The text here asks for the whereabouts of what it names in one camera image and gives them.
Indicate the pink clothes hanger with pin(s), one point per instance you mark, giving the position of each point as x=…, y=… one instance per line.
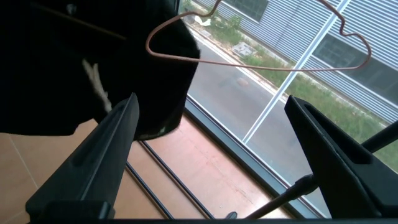
x=248, y=66
x=93, y=26

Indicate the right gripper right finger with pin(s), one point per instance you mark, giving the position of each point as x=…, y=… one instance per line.
x=335, y=168

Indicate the window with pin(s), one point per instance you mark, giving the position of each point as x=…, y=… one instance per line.
x=217, y=93

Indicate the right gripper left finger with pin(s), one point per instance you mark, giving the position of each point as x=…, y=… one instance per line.
x=87, y=180

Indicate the black trousers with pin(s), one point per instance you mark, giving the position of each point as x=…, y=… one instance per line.
x=62, y=77

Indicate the black clothes rack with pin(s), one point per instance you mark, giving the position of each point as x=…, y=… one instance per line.
x=280, y=199

